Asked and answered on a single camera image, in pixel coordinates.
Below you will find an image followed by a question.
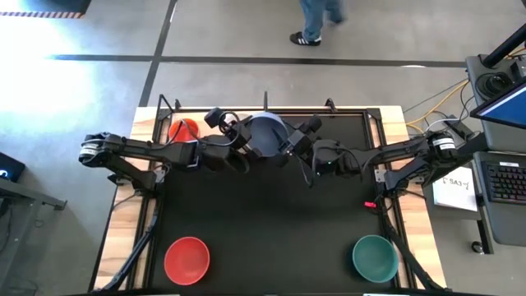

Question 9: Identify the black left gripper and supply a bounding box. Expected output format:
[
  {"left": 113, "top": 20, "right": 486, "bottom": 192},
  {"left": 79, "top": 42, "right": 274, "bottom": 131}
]
[{"left": 197, "top": 122, "right": 265, "bottom": 170}]

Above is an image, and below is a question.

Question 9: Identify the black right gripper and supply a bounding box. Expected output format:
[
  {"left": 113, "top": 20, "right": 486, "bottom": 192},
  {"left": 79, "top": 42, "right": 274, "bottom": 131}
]
[{"left": 269, "top": 125, "right": 317, "bottom": 168}]

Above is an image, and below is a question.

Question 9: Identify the large blue bowl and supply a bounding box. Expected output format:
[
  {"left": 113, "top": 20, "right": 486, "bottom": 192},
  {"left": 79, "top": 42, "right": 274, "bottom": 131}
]
[{"left": 247, "top": 110, "right": 290, "bottom": 158}]

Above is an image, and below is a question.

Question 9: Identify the small red plastic bowl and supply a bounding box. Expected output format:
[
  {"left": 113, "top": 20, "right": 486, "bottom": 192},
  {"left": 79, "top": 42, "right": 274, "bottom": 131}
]
[{"left": 168, "top": 118, "right": 201, "bottom": 144}]

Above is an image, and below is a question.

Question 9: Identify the large red bowl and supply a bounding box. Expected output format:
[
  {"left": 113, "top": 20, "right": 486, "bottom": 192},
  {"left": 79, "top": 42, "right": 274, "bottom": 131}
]
[{"left": 163, "top": 236, "right": 211, "bottom": 287}]

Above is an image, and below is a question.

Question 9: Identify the large dark green bowl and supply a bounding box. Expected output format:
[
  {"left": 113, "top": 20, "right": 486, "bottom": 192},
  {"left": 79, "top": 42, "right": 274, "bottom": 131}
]
[{"left": 352, "top": 234, "right": 399, "bottom": 284}]

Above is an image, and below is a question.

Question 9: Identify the black table mat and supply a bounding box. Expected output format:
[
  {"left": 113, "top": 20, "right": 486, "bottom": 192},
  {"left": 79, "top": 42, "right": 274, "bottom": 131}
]
[{"left": 158, "top": 113, "right": 385, "bottom": 291}]

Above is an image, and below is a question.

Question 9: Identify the person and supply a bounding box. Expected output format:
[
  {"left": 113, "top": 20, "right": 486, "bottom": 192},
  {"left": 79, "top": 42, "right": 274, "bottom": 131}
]
[{"left": 288, "top": 0, "right": 347, "bottom": 47}]

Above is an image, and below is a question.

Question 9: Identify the white paper sheet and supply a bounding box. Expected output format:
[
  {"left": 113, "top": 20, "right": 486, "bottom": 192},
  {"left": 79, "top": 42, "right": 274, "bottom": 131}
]
[{"left": 431, "top": 166, "right": 478, "bottom": 213}]

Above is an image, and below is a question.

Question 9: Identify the black keyboard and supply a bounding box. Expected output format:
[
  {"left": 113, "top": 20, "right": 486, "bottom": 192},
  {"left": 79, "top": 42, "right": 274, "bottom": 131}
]
[{"left": 480, "top": 160, "right": 526, "bottom": 206}]

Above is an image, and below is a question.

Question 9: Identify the blue screen monitor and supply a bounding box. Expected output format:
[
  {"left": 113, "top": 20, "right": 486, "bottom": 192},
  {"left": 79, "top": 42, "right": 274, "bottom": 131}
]
[{"left": 470, "top": 77, "right": 526, "bottom": 131}]

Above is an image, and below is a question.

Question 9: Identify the grey metal stand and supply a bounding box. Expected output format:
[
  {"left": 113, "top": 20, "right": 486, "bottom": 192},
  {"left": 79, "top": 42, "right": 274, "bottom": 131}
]
[{"left": 0, "top": 176, "right": 67, "bottom": 289}]

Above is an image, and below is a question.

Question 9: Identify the grey monitor cart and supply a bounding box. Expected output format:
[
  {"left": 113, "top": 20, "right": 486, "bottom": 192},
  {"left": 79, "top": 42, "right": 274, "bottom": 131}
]
[{"left": 464, "top": 53, "right": 526, "bottom": 247}]

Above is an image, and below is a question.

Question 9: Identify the black mat with hazard stripe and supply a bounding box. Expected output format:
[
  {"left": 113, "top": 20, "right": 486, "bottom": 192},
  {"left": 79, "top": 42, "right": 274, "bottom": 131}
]
[{"left": 0, "top": 0, "right": 92, "bottom": 19}]

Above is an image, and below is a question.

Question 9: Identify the black box with blue light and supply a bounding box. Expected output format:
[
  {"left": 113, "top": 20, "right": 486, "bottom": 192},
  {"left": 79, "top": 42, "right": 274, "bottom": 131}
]
[{"left": 0, "top": 151, "right": 26, "bottom": 183}]

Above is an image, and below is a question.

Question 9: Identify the dark monitor pole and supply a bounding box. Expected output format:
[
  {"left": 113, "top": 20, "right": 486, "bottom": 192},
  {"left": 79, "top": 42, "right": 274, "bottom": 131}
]
[{"left": 481, "top": 24, "right": 526, "bottom": 69}]

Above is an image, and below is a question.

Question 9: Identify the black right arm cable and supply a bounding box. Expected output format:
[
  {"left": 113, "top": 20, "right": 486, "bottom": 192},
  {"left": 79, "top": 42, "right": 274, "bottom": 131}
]
[{"left": 300, "top": 147, "right": 371, "bottom": 188}]

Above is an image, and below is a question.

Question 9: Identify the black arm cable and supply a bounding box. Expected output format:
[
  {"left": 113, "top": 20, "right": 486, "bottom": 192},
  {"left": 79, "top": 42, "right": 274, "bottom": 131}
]
[
  {"left": 300, "top": 147, "right": 371, "bottom": 188},
  {"left": 166, "top": 109, "right": 244, "bottom": 146}
]

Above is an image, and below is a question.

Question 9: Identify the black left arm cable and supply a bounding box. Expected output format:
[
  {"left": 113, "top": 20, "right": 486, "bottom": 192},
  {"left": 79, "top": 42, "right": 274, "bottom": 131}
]
[{"left": 166, "top": 109, "right": 244, "bottom": 146}]

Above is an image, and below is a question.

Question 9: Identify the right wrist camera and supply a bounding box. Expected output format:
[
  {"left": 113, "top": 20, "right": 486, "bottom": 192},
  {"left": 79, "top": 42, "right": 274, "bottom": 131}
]
[{"left": 304, "top": 114, "right": 325, "bottom": 132}]

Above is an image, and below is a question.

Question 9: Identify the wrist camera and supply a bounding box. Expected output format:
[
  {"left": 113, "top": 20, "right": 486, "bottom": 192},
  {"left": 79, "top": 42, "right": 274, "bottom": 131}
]
[
  {"left": 304, "top": 114, "right": 325, "bottom": 132},
  {"left": 204, "top": 107, "right": 226, "bottom": 129}
]

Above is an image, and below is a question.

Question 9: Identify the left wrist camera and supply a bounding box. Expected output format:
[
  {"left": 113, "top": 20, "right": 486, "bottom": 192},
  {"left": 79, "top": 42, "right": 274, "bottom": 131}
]
[{"left": 204, "top": 107, "right": 226, "bottom": 129}]

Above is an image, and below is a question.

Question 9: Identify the black metal rig frame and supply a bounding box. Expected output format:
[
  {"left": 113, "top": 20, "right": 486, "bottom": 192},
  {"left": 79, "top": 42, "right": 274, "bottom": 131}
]
[{"left": 88, "top": 93, "right": 447, "bottom": 294}]

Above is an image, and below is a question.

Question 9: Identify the white cable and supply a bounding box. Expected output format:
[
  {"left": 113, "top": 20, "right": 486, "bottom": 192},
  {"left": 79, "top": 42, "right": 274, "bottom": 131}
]
[{"left": 410, "top": 118, "right": 461, "bottom": 143}]

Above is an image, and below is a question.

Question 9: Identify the yellow cable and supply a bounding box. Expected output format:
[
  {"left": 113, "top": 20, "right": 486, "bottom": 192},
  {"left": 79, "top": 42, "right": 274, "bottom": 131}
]
[{"left": 404, "top": 80, "right": 472, "bottom": 147}]

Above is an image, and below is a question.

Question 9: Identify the coiled black cable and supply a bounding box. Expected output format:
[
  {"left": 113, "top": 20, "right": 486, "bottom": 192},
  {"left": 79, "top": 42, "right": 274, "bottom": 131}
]
[{"left": 475, "top": 72, "right": 514, "bottom": 99}]

